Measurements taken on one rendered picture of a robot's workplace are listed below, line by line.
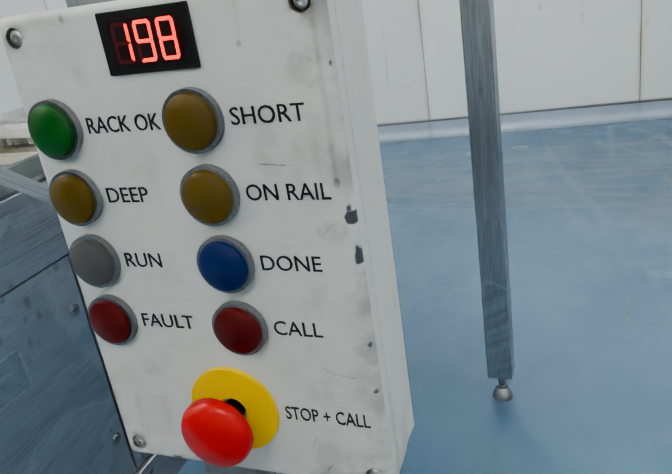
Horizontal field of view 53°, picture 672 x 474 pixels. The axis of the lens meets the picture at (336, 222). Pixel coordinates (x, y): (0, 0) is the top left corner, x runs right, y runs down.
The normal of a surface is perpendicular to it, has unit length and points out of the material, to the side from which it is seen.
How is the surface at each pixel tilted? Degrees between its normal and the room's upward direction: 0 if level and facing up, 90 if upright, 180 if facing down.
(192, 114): 88
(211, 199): 90
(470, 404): 0
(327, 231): 90
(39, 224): 90
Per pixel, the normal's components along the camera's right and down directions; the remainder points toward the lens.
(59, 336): 0.93, 0.00
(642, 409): -0.15, -0.92
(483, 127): -0.34, 0.39
